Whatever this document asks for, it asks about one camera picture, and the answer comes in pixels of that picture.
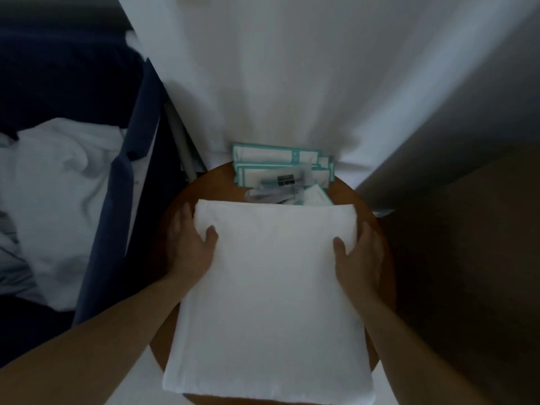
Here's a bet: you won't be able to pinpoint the brown housekeeping cart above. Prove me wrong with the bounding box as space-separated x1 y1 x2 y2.
354 143 540 405

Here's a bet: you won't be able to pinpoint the person's left forearm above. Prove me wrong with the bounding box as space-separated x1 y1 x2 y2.
0 276 191 405

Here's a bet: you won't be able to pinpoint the navy laundry hamper white frame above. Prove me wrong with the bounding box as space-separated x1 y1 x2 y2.
0 20 208 367

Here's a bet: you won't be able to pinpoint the teal white boxes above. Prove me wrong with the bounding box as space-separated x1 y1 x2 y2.
232 142 336 206

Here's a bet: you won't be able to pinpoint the person's right hand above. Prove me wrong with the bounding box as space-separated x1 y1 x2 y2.
332 221 385 300

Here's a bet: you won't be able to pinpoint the person's right forearm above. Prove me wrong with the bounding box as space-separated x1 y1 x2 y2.
358 290 490 405

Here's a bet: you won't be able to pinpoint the person's left hand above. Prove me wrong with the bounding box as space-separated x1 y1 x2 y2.
166 202 219 288

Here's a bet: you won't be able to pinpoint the round wooden side table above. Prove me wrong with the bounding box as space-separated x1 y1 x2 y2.
150 161 397 405

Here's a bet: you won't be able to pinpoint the clear packet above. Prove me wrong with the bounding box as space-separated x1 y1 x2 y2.
246 172 309 204

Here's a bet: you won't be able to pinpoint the white towel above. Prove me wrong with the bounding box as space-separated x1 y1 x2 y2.
162 199 376 405

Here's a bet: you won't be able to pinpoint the white pillowcase black piping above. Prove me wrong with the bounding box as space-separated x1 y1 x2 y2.
0 118 127 313

